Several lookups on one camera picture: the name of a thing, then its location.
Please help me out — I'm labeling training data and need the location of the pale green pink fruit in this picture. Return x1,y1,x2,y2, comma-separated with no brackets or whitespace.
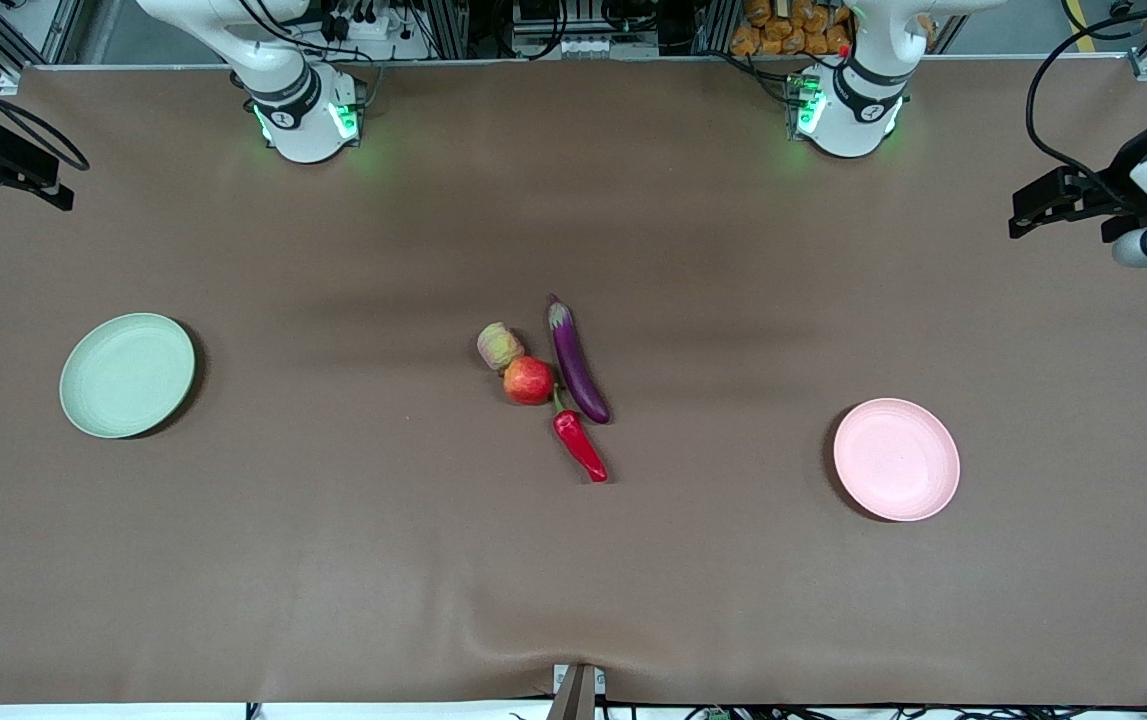
477,322,526,372

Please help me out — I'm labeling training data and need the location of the purple eggplant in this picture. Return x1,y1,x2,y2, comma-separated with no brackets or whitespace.
546,294,612,426

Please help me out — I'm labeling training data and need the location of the red chili pepper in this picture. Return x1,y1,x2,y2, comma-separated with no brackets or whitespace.
552,385,610,485

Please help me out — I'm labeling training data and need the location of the red apple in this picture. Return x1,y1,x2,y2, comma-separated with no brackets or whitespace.
503,356,556,406

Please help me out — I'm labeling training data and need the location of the pale green plate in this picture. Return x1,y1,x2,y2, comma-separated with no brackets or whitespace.
59,313,197,440

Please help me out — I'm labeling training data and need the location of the pink plate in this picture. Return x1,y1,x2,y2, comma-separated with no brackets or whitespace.
833,398,961,523

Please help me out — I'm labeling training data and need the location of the orange items pile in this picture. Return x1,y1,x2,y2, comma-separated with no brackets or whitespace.
730,0,854,57

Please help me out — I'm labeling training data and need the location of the white power strip with plugs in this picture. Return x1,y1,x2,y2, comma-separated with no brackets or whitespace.
318,10,434,61

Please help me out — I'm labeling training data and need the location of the brown table cloth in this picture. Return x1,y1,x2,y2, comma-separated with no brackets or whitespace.
0,55,1147,706

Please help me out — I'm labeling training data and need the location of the long white power strip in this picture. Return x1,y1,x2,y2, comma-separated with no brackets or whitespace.
513,35,661,59

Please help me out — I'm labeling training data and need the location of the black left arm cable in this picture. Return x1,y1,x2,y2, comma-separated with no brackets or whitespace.
1025,0,1147,188

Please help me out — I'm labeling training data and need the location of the aluminium frame strut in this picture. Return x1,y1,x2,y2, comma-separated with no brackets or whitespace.
0,0,84,96

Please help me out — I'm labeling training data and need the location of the aluminium frame post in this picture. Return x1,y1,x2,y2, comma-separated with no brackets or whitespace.
428,0,474,59
698,0,734,56

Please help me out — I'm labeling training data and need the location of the metal mount bar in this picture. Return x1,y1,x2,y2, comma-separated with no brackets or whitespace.
546,663,607,720

